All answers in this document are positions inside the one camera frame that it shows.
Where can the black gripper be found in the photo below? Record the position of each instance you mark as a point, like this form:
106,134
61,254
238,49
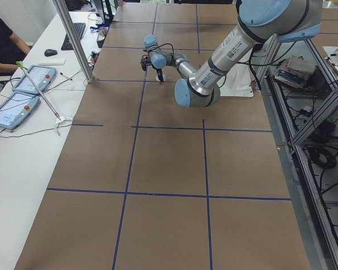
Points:
158,72

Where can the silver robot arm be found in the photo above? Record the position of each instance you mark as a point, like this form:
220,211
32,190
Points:
290,21

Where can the silver metal cup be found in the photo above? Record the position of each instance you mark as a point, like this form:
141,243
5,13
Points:
102,31

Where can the long reacher grabber stick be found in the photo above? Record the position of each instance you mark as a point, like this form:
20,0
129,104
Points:
59,119

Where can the black computer mouse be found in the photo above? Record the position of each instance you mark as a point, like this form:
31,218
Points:
50,52

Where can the brown paper table cover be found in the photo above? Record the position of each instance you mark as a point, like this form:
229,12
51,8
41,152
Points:
142,183

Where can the stack of magazines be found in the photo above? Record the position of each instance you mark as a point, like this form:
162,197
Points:
294,72

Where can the teach pendant further out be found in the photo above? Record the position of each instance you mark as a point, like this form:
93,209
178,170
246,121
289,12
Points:
16,109

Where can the seated person in black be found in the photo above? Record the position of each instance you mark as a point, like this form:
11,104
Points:
12,49

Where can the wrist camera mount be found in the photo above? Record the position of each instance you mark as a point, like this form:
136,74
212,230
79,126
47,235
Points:
145,62

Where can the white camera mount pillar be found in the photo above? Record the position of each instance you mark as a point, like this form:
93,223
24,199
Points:
237,82

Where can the teach pendant near post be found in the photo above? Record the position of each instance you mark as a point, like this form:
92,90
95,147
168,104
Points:
41,75

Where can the aluminium frame post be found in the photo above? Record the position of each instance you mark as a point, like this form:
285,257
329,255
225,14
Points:
64,15

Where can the aluminium side frame rack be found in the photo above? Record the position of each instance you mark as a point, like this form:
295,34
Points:
305,124

